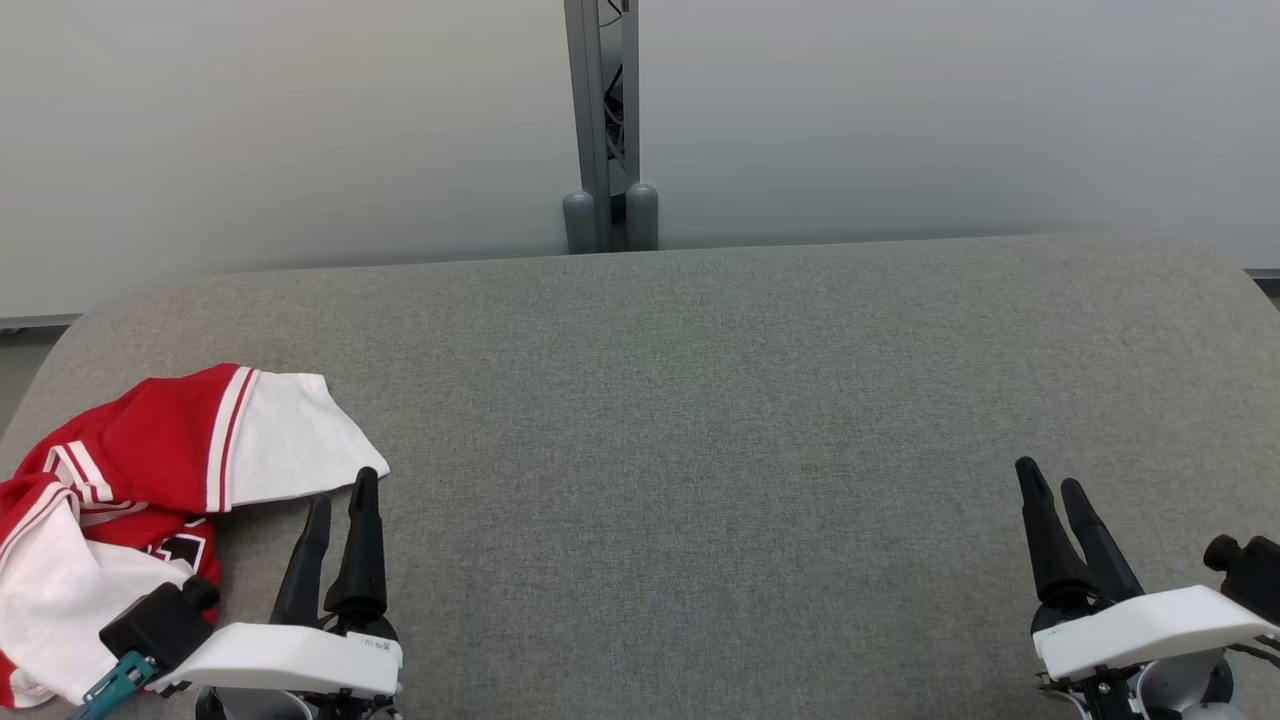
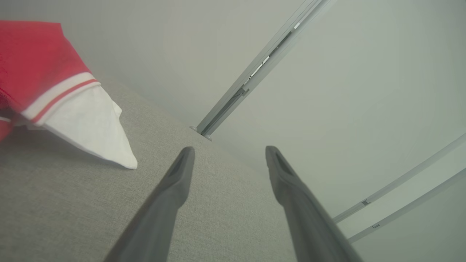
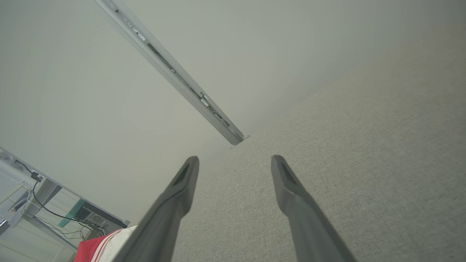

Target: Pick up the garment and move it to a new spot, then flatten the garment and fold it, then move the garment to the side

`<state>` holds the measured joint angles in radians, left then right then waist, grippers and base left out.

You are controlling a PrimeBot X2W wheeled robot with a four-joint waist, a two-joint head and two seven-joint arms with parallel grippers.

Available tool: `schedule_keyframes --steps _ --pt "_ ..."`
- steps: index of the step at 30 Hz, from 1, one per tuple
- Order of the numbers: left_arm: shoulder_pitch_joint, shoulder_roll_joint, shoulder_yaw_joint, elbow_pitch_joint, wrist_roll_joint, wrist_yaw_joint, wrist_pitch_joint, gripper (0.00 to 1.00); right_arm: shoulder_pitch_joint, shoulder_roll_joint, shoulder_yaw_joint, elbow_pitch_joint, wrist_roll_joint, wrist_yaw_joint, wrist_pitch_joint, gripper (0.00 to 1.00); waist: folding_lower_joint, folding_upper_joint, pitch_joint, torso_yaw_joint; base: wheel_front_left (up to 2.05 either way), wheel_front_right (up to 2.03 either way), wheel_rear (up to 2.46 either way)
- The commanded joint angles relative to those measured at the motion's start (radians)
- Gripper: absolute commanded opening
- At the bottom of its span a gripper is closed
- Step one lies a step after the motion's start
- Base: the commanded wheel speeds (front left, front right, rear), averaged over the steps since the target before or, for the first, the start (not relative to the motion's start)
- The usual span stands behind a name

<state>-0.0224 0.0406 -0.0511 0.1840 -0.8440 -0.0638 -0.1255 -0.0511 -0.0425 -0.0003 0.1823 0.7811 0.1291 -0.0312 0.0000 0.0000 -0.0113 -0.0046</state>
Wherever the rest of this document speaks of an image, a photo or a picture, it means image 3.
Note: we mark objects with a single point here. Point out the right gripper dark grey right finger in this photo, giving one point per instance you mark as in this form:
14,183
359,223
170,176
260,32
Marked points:
309,225

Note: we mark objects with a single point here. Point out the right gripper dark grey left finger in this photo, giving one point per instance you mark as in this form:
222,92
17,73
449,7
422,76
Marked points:
164,218

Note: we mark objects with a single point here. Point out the red white striped shirt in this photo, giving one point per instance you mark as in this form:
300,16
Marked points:
98,249

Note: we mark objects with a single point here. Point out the black electronics box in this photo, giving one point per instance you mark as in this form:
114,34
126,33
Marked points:
93,217

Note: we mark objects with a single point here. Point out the grey metal desk frame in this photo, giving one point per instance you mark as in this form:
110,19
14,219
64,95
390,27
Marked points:
47,189

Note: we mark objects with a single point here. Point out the grey metal slotted post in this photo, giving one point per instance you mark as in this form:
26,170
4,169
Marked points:
171,69

